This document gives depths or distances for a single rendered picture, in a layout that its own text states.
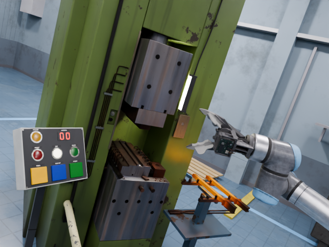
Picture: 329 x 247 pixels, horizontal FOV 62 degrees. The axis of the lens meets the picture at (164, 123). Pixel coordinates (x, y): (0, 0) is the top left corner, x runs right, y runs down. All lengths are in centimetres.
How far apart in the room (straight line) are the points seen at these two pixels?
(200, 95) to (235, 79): 336
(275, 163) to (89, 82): 114
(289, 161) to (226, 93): 444
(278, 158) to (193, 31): 117
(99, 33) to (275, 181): 120
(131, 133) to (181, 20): 95
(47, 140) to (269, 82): 411
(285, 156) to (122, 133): 149
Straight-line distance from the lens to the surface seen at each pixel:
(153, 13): 177
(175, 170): 213
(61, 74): 211
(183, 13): 186
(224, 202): 182
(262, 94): 500
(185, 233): 188
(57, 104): 215
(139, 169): 182
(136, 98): 164
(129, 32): 172
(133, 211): 191
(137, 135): 226
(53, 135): 147
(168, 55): 167
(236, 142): 91
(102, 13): 168
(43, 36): 945
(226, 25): 204
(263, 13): 546
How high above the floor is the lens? 167
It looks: 12 degrees down
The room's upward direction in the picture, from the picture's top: 17 degrees clockwise
